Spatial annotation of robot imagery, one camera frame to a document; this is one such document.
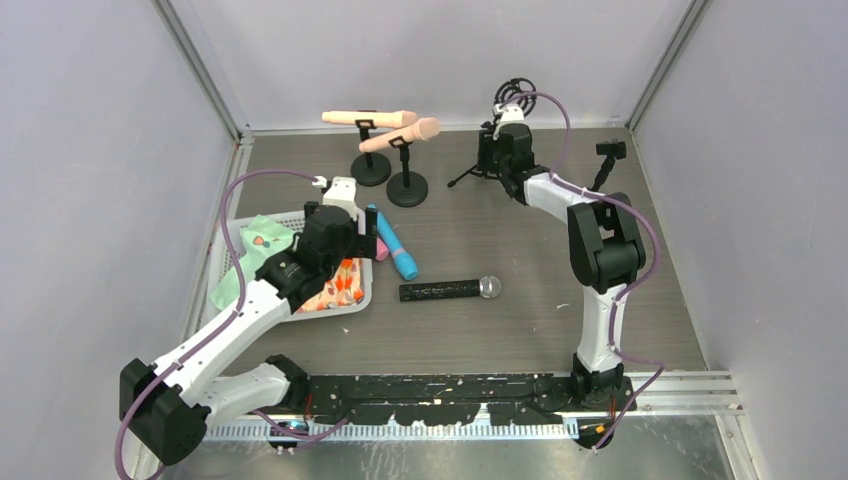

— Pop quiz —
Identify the black tripod shock mount stand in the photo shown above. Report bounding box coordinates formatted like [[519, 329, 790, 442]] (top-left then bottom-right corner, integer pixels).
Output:
[[447, 77, 537, 188]]

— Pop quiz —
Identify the black round base clip stand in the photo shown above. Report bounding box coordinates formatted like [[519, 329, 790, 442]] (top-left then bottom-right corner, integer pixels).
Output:
[[350, 119, 391, 187]]

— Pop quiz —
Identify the beige microphone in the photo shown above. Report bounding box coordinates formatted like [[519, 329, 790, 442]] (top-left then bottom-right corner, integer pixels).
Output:
[[358, 117, 441, 153], [321, 110, 419, 129]]

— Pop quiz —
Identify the black glitter microphone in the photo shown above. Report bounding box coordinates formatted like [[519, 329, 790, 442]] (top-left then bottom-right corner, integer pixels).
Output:
[[398, 276, 502, 302]]

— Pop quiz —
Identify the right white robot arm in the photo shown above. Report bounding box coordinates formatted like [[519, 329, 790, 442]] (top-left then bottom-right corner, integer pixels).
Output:
[[477, 122, 647, 398]]

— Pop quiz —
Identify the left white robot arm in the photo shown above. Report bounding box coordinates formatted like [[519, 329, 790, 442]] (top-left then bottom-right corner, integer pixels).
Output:
[[119, 202, 378, 466]]

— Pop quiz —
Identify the pink toy microphone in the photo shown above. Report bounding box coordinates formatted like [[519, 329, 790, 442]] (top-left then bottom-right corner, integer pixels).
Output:
[[375, 238, 389, 262]]

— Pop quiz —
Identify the orange patterned cloth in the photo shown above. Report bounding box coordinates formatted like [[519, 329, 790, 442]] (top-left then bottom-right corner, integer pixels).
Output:
[[297, 259, 365, 314]]

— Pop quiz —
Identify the green patterned cloth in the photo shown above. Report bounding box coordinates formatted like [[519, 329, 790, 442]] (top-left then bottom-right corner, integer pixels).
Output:
[[210, 215, 296, 310]]

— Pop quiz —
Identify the blue toy microphone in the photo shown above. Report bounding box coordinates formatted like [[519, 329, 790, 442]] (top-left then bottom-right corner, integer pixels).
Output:
[[367, 204, 419, 281]]

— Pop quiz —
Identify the white plastic basket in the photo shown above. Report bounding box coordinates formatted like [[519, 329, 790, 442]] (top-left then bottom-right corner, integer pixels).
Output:
[[201, 211, 373, 325]]

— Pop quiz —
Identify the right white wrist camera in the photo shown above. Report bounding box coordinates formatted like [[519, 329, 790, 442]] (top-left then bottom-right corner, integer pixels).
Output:
[[492, 102, 525, 140]]

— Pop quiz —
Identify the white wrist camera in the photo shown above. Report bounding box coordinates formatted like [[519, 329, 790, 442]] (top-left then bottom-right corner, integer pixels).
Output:
[[492, 102, 525, 140], [311, 176, 358, 220]]

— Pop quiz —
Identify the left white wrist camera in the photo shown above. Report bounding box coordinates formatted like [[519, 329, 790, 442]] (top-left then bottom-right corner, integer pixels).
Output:
[[311, 176, 358, 220]]

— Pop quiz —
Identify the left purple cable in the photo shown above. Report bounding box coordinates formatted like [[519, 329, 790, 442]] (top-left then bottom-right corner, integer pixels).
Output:
[[113, 169, 356, 480]]

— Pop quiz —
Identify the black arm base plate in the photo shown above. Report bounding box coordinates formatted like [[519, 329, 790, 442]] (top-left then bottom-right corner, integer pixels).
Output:
[[261, 373, 635, 426]]

